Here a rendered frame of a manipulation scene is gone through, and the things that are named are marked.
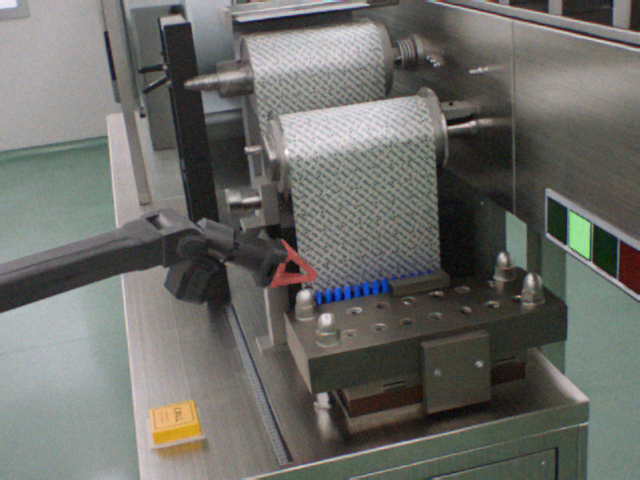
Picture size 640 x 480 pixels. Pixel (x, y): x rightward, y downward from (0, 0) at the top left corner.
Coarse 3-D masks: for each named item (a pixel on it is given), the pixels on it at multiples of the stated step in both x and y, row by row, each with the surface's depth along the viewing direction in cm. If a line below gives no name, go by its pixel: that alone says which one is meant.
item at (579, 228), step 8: (576, 216) 112; (576, 224) 113; (584, 224) 111; (576, 232) 113; (584, 232) 111; (576, 240) 114; (584, 240) 112; (576, 248) 114; (584, 248) 112; (584, 256) 112
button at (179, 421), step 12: (156, 408) 132; (168, 408) 132; (180, 408) 131; (192, 408) 131; (156, 420) 129; (168, 420) 128; (180, 420) 128; (192, 420) 128; (156, 432) 126; (168, 432) 126; (180, 432) 127; (192, 432) 127; (156, 444) 127
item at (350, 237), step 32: (352, 192) 135; (384, 192) 136; (416, 192) 138; (320, 224) 136; (352, 224) 137; (384, 224) 138; (416, 224) 140; (320, 256) 137; (352, 256) 139; (384, 256) 140; (416, 256) 142; (320, 288) 139; (352, 288) 141
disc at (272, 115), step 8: (272, 112) 134; (280, 120) 131; (280, 128) 130; (280, 136) 131; (288, 160) 130; (288, 168) 130; (288, 176) 131; (288, 184) 132; (288, 192) 133; (288, 200) 135
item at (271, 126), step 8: (432, 112) 136; (272, 120) 135; (432, 120) 136; (272, 128) 134; (440, 136) 136; (280, 144) 131; (440, 144) 137; (280, 152) 131; (440, 152) 137; (280, 160) 132; (280, 168) 133; (280, 176) 134; (280, 184) 135; (280, 192) 137
